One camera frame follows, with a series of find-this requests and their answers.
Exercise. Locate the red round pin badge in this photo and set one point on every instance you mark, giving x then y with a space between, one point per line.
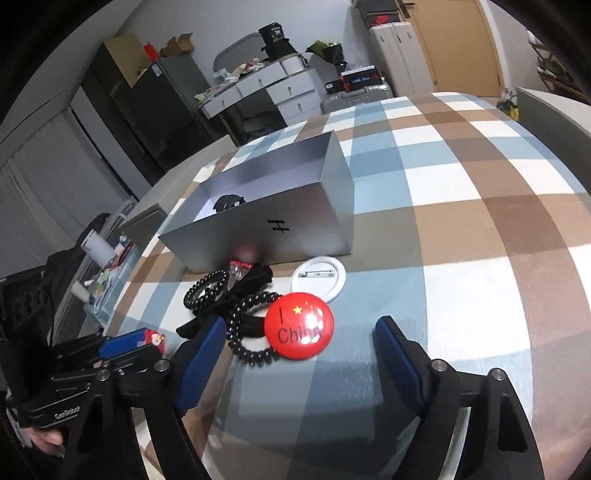
300 330

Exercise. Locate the black bag with green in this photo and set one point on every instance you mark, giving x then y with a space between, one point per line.
328 51

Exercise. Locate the grey arched frame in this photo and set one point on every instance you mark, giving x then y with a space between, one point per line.
226 50

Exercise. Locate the wooden shoe rack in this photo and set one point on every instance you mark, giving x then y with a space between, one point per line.
547 64

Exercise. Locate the grey curtain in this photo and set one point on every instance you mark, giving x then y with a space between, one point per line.
46 184

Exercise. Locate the wooden door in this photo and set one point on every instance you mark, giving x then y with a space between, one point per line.
452 41

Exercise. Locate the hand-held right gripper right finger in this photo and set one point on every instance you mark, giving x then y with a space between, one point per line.
398 356

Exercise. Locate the silver suitcase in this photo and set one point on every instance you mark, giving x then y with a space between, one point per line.
355 98

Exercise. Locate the white round pin badge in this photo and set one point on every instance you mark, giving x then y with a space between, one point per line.
318 281

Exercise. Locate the red white cartoon hair clip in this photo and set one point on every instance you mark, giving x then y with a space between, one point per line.
154 339

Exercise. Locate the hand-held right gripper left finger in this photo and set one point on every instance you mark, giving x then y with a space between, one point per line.
203 364

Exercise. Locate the grey chair back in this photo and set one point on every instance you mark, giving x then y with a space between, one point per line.
549 115

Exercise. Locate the large cardboard box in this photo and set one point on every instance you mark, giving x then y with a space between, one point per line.
125 57

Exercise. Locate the silver cardboard box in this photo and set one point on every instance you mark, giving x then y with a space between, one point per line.
277 230

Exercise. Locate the black hair accessory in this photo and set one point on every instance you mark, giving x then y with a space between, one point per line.
228 202

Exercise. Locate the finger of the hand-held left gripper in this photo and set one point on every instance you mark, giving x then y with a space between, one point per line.
138 360
122 344

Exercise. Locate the stacked shoe boxes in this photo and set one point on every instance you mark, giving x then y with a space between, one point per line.
378 9

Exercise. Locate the small red clear hair clip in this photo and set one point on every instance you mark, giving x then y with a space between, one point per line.
240 268

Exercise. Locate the person's left hand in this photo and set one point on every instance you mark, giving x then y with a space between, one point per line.
44 441

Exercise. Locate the dark refrigerator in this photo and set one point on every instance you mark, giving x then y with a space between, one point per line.
171 106

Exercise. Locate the white paper roll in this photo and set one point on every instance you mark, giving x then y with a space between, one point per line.
98 245

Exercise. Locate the black box with red stripe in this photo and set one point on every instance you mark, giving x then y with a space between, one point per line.
360 78

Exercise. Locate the white suitcase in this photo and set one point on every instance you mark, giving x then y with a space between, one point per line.
392 55

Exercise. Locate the white drawer dresser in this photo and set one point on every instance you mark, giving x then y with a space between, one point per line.
277 87

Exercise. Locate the brown blue checkered tablecloth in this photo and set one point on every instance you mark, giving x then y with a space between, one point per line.
461 230

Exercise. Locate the dark tall cabinet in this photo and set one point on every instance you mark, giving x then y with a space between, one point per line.
101 106

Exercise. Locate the small open cardboard box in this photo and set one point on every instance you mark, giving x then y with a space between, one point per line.
180 45

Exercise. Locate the black velvet bow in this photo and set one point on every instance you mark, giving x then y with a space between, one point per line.
251 281

